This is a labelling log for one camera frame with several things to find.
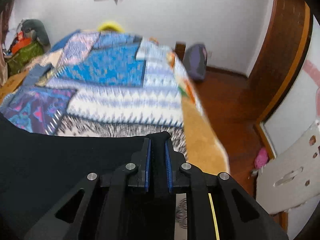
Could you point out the orange bed mattress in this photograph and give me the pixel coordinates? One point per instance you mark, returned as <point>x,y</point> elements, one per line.
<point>204,149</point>

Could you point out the black pants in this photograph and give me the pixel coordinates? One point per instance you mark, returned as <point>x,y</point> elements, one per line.
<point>37,170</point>

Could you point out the orange red box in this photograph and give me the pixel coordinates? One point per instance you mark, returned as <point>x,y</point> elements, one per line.
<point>21,41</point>

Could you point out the blue patchwork bedsheet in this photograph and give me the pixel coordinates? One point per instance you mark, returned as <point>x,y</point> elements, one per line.
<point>105,85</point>

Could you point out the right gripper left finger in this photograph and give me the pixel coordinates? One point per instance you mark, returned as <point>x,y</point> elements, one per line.
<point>135,174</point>

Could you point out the purple backpack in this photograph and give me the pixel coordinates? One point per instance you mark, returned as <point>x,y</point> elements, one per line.
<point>195,61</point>

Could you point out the blue denim jeans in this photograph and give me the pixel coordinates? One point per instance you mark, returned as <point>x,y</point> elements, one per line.
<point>35,74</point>

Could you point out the yellow hoop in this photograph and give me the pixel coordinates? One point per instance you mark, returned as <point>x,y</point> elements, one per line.
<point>111,26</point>

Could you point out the wooden headboard panel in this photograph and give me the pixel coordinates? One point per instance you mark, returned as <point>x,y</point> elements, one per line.
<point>12,84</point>

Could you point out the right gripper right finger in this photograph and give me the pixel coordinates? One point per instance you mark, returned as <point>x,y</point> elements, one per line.
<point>183,176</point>

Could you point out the small wooden bedside stand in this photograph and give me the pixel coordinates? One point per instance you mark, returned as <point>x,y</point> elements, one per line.
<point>180,50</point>

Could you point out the pink slipper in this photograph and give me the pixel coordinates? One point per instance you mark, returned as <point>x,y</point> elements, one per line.
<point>261,158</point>

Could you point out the brown wooden door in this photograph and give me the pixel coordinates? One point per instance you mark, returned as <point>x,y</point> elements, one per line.
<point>282,55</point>

